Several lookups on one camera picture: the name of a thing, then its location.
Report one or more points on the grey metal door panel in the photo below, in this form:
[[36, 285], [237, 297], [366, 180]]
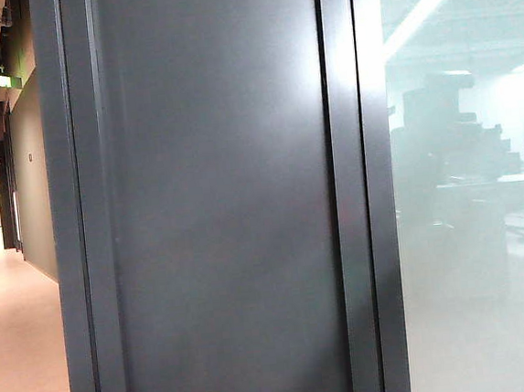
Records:
[[226, 208]]

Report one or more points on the frosted glass partition pane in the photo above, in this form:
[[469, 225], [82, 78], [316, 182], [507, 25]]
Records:
[[480, 278]]

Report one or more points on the green illuminated exit sign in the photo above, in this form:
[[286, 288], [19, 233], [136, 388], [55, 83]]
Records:
[[3, 80]]

